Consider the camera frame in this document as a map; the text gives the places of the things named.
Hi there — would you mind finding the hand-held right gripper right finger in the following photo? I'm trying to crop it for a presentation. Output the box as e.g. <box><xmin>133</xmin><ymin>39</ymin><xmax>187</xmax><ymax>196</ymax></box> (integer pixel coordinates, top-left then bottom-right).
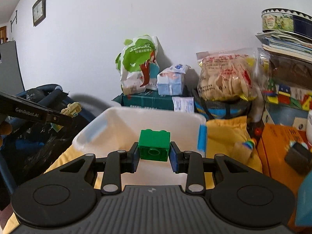
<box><xmin>169</xmin><ymin>141</ymin><xmax>259</xmax><ymax>193</ymax></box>

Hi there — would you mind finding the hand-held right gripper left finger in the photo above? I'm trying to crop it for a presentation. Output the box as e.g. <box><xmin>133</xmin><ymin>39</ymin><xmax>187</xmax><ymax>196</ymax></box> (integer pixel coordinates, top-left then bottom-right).
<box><xmin>58</xmin><ymin>141</ymin><xmax>141</xmax><ymax>196</ymax></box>

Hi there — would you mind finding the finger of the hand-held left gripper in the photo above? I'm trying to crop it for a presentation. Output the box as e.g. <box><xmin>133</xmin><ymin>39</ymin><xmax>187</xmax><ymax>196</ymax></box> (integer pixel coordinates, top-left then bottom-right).
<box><xmin>46</xmin><ymin>112</ymin><xmax>74</xmax><ymax>128</ymax></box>

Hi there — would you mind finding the beige toy vehicle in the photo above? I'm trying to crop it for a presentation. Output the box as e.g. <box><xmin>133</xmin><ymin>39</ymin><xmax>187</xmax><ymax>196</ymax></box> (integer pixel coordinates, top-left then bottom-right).
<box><xmin>60</xmin><ymin>102</ymin><xmax>82</xmax><ymax>116</ymax></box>

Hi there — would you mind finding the green toy brick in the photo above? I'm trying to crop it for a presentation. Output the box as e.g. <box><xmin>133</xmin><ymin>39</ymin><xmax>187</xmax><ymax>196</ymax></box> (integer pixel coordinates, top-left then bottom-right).
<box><xmin>138</xmin><ymin>129</ymin><xmax>171</xmax><ymax>162</ymax></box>

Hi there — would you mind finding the white plastic container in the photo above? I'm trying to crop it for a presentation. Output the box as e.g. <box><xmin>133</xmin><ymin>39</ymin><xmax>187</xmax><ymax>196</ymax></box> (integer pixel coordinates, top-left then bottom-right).
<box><xmin>72</xmin><ymin>106</ymin><xmax>207</xmax><ymax>186</ymax></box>

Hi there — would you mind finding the person's left hand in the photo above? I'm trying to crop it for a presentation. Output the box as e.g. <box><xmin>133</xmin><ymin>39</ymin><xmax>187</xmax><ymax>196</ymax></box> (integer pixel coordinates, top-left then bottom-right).
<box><xmin>0</xmin><ymin>121</ymin><xmax>12</xmax><ymax>147</ymax></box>

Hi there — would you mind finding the black plastic bag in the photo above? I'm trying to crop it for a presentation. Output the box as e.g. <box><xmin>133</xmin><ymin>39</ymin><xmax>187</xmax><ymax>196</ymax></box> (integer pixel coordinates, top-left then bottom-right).
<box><xmin>5</xmin><ymin>88</ymin><xmax>82</xmax><ymax>183</ymax></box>

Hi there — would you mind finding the grey panel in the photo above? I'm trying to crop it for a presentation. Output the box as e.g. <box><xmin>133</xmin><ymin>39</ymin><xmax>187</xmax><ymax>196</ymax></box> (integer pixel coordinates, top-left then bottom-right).
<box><xmin>0</xmin><ymin>40</ymin><xmax>25</xmax><ymax>93</ymax></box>

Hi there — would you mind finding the yellow blanket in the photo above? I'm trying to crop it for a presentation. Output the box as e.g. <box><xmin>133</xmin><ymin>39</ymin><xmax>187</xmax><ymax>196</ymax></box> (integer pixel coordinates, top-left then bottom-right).
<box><xmin>2</xmin><ymin>116</ymin><xmax>263</xmax><ymax>230</ymax></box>

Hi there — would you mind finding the small white packet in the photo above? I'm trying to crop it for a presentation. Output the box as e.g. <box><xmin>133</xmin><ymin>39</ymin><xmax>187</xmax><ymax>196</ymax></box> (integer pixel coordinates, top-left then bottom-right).
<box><xmin>172</xmin><ymin>97</ymin><xmax>195</xmax><ymax>113</ymax></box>

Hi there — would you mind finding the dark green package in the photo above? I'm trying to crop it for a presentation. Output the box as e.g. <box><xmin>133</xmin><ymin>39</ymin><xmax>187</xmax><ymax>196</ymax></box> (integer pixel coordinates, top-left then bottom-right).
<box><xmin>112</xmin><ymin>90</ymin><xmax>195</xmax><ymax>113</ymax></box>

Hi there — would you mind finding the wooden block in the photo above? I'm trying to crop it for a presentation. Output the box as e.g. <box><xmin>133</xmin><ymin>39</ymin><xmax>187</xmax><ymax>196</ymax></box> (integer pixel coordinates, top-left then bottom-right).
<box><xmin>230</xmin><ymin>141</ymin><xmax>253</xmax><ymax>163</ymax></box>

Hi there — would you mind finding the black and blue basket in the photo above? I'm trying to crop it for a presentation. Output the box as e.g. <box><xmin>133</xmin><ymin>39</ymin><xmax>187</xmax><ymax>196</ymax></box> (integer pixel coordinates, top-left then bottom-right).
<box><xmin>191</xmin><ymin>88</ymin><xmax>254</xmax><ymax>121</ymax></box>

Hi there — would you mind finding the light blue tissue pack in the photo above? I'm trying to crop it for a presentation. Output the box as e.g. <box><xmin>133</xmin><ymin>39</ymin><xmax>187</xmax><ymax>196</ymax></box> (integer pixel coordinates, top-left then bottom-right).
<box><xmin>157</xmin><ymin>64</ymin><xmax>191</xmax><ymax>96</ymax></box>

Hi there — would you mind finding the rainbow stacking toy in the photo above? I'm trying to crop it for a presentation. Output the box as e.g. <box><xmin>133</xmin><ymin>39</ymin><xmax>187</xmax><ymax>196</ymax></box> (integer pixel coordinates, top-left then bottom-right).
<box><xmin>241</xmin><ymin>138</ymin><xmax>258</xmax><ymax>152</ymax></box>

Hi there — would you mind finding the green and white bag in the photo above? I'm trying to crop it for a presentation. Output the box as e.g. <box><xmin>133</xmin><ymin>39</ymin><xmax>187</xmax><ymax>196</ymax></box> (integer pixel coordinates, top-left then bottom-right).
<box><xmin>115</xmin><ymin>35</ymin><xmax>160</xmax><ymax>96</ymax></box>

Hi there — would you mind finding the prawn cracker bag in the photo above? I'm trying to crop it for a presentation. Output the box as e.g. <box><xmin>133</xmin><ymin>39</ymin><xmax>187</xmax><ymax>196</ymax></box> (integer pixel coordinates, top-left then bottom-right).
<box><xmin>196</xmin><ymin>48</ymin><xmax>259</xmax><ymax>102</ymax></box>

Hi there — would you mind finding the orange box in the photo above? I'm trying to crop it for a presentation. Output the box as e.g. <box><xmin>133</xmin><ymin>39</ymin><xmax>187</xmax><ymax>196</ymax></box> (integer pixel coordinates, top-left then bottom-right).
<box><xmin>257</xmin><ymin>123</ymin><xmax>312</xmax><ymax>230</ymax></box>

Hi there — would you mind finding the blue and white box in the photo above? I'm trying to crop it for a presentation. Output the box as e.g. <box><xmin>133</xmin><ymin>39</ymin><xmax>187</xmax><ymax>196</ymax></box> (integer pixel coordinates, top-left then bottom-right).
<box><xmin>263</xmin><ymin>101</ymin><xmax>310</xmax><ymax>132</ymax></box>

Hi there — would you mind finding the dark grey block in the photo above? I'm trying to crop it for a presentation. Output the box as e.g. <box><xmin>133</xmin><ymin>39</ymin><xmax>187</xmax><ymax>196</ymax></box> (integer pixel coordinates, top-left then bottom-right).
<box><xmin>284</xmin><ymin>142</ymin><xmax>310</xmax><ymax>175</ymax></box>

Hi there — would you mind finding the clear bag of colourful blocks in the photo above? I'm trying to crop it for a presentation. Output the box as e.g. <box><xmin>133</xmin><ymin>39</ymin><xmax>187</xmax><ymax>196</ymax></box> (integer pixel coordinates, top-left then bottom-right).
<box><xmin>257</xmin><ymin>48</ymin><xmax>312</xmax><ymax>111</ymax></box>

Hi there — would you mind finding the teal box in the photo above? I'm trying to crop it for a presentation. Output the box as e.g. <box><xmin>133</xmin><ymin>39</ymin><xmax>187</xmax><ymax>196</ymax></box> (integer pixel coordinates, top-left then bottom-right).
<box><xmin>295</xmin><ymin>175</ymin><xmax>312</xmax><ymax>228</ymax></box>

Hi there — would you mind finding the stack of books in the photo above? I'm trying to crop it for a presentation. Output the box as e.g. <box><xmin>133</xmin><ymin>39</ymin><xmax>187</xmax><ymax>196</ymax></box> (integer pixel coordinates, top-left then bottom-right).
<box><xmin>255</xmin><ymin>30</ymin><xmax>312</xmax><ymax>61</ymax></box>

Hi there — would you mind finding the round printed tin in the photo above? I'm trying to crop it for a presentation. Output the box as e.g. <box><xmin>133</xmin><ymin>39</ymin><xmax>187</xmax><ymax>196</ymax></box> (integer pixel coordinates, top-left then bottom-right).
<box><xmin>261</xmin><ymin>8</ymin><xmax>312</xmax><ymax>34</ymax></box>

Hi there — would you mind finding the blue stroller frame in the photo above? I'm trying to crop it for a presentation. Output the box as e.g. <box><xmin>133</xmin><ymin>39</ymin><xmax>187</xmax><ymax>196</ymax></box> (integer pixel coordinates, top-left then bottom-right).
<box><xmin>0</xmin><ymin>84</ymin><xmax>74</xmax><ymax>195</ymax></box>

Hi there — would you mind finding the brown framed wall clock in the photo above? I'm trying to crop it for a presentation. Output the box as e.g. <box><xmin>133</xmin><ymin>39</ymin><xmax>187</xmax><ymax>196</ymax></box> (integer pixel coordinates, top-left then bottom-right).
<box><xmin>32</xmin><ymin>0</ymin><xmax>47</xmax><ymax>27</ymax></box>

